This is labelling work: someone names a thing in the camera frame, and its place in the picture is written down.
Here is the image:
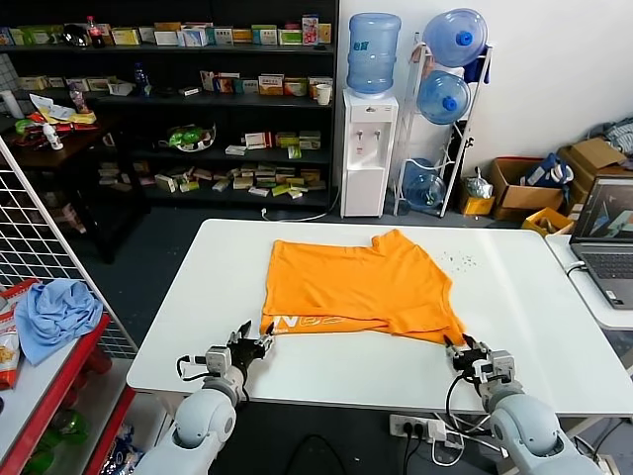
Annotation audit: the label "white water dispenser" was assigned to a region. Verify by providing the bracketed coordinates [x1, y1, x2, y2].
[341, 88, 400, 219]

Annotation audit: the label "green plastic bottle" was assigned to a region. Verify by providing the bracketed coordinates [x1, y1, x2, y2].
[24, 410, 90, 475]

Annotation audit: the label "dark blue hanging cloth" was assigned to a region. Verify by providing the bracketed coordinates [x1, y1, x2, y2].
[464, 43, 495, 85]

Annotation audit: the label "crumpled light blue garment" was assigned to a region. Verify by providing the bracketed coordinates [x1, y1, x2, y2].
[14, 279, 104, 366]

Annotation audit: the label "white wire grid panel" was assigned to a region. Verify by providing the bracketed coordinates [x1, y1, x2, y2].
[0, 136, 137, 357]

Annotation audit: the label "dark wooden table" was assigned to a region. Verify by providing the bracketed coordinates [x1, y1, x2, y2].
[0, 114, 149, 263]

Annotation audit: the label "scattered dark crumbs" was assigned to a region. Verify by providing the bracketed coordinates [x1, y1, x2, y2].
[434, 250, 479, 271]

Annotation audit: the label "red white snack bag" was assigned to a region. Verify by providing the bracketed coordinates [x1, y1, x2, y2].
[0, 279, 42, 313]

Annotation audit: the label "white side table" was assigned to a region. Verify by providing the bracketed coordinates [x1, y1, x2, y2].
[543, 232, 633, 331]

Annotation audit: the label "long green carton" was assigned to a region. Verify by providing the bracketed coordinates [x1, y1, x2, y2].
[22, 25, 63, 46]

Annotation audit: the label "blue white plastic bag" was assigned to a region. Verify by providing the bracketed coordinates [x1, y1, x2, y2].
[101, 423, 147, 475]

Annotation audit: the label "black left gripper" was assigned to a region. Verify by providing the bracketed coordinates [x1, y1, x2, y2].
[227, 320, 277, 371]

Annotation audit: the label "yellow white medicine box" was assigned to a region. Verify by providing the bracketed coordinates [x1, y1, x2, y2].
[257, 73, 286, 96]

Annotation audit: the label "tan cardboard box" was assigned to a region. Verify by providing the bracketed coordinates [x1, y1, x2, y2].
[558, 137, 633, 214]

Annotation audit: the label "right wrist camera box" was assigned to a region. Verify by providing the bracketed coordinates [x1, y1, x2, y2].
[487, 349, 519, 383]

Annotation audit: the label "yellow plastic crate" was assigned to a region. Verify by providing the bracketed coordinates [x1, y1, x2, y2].
[521, 206, 576, 237]

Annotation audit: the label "red snack packet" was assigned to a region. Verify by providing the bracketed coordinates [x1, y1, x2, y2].
[9, 126, 50, 148]

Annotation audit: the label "orange t-shirt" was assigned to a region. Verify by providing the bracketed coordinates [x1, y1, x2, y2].
[260, 228, 469, 346]

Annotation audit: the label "bowl with green bag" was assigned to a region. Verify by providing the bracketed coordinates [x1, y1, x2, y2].
[157, 123, 218, 153]

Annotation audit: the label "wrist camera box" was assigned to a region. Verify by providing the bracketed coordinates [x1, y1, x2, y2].
[487, 349, 519, 383]
[204, 344, 233, 370]

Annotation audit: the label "silver foil bag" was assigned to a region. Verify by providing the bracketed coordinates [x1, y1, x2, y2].
[464, 166, 495, 199]

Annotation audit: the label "black shelving unit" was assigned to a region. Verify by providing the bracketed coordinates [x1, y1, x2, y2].
[0, 0, 341, 209]

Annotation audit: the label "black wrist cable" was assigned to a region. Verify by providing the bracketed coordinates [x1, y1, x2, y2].
[176, 353, 209, 383]
[444, 373, 484, 429]

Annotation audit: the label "white power strip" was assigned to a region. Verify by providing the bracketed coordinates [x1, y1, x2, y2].
[389, 413, 449, 441]

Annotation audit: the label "upright blue water jug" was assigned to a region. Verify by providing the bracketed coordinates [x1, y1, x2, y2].
[345, 13, 402, 96]

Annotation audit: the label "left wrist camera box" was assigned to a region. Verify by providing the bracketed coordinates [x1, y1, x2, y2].
[204, 344, 233, 370]

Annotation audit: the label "blue fabric bag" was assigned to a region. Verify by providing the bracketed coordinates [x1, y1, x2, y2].
[523, 151, 575, 189]

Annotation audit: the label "blue drink bottle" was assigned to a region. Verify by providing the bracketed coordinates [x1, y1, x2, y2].
[133, 61, 152, 98]

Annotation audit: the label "orange chips bag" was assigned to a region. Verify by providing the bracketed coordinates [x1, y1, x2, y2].
[0, 311, 22, 392]

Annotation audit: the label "grey open laptop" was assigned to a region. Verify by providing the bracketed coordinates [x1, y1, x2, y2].
[569, 176, 633, 311]

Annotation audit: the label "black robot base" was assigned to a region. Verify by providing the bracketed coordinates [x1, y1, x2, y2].
[284, 433, 347, 475]

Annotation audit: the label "yellow paper packet pile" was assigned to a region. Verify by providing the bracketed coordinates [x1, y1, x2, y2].
[28, 92, 98, 131]

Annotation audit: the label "shiny black bowl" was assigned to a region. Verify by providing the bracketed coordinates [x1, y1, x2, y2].
[62, 23, 90, 48]

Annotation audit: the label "teal white carton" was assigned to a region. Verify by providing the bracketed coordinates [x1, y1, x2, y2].
[250, 24, 278, 46]

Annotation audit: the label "white metal jug rack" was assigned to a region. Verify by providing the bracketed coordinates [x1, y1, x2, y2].
[393, 30, 496, 218]

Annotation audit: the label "red capped cola bottle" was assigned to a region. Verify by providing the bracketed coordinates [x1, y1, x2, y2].
[86, 15, 106, 49]

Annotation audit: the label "black power cord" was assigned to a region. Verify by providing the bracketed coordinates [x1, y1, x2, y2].
[401, 433, 421, 475]

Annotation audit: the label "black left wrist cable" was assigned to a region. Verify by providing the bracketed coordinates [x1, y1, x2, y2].
[176, 353, 209, 383]

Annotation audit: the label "purple drink bottle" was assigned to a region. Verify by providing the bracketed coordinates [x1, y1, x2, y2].
[67, 81, 90, 114]

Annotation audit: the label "white milk bottle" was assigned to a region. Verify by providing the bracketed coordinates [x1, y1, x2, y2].
[43, 122, 64, 151]

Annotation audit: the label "beige hanging rag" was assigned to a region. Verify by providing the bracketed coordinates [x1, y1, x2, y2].
[408, 43, 436, 70]

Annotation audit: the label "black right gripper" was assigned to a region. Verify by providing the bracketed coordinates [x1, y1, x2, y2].
[443, 333, 491, 380]

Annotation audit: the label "white floor power cable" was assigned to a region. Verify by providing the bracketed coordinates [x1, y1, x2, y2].
[260, 185, 343, 223]

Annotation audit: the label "red framed storage rack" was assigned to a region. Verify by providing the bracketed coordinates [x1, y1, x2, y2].
[0, 314, 137, 475]

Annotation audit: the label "small yellow box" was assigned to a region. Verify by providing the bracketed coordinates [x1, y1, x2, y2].
[458, 192, 496, 217]

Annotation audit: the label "grey clothes pile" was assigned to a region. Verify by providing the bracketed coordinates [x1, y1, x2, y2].
[586, 116, 633, 154]

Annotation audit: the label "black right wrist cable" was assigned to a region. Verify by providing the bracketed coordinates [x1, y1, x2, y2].
[444, 373, 484, 429]

